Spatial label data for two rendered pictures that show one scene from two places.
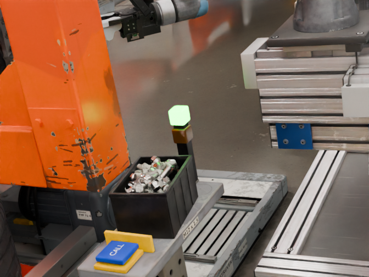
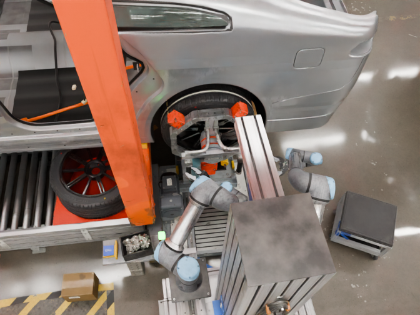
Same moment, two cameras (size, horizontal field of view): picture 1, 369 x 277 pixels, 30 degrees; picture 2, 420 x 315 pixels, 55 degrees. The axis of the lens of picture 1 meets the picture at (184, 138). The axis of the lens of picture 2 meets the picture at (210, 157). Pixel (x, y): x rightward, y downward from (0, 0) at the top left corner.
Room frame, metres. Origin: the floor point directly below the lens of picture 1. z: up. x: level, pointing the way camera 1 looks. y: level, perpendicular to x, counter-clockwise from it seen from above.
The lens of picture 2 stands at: (1.24, -0.91, 3.10)
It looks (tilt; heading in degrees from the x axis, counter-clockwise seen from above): 58 degrees down; 51
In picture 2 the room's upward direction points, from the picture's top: 3 degrees clockwise
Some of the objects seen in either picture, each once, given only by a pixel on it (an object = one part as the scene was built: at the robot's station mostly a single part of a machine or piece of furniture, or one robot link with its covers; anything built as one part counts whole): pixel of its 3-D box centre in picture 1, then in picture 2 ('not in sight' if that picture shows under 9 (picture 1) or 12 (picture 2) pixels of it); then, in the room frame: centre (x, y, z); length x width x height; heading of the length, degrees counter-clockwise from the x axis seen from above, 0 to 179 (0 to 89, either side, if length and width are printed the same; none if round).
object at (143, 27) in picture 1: (138, 21); not in sight; (2.01, 0.07, 0.80); 0.12 x 0.08 x 0.09; 108
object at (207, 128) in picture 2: not in sight; (197, 137); (2.09, 0.27, 1.03); 0.19 x 0.18 x 0.11; 60
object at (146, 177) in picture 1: (155, 193); (136, 245); (1.46, 0.09, 0.51); 0.20 x 0.14 x 0.13; 159
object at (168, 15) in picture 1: (163, 12); not in sight; (2.04, 0.00, 0.81); 0.08 x 0.05 x 0.08; 18
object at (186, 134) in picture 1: (182, 133); not in sight; (1.61, 0.00, 0.59); 0.04 x 0.04 x 0.04; 60
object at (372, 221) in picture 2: not in sight; (361, 225); (3.00, -0.68, 0.17); 0.43 x 0.36 x 0.34; 124
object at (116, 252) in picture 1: (117, 254); (109, 250); (1.29, 0.18, 0.47); 0.07 x 0.07 x 0.02; 60
